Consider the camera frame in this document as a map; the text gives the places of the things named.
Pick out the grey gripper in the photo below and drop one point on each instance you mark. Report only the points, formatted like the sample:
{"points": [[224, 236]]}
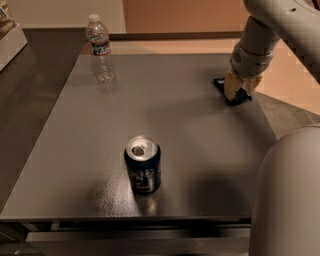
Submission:
{"points": [[249, 64]]}

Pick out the dark blue rxbar wrapper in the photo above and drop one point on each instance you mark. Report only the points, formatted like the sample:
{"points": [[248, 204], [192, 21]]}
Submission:
{"points": [[241, 96]]}

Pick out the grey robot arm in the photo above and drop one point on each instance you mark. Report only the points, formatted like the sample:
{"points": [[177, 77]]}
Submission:
{"points": [[286, 213]]}

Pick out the dark blue pepsi can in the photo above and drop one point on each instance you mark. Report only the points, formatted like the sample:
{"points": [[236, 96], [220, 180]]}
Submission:
{"points": [[142, 157]]}

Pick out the clear plastic water bottle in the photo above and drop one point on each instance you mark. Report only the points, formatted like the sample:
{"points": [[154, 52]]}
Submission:
{"points": [[97, 37]]}

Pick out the grey table drawer front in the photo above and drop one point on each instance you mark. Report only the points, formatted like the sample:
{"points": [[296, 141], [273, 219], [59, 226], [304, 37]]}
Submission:
{"points": [[136, 243]]}

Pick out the white box with snacks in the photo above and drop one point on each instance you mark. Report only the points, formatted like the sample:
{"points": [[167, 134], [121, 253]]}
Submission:
{"points": [[12, 37]]}

